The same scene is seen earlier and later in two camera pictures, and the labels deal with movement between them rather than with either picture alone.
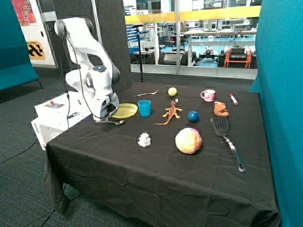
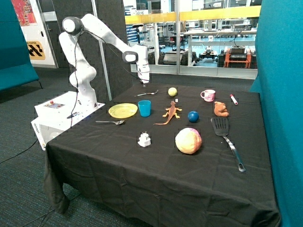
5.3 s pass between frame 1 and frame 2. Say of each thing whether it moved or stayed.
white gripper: moved
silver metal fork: stayed
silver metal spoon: stayed
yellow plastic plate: stayed
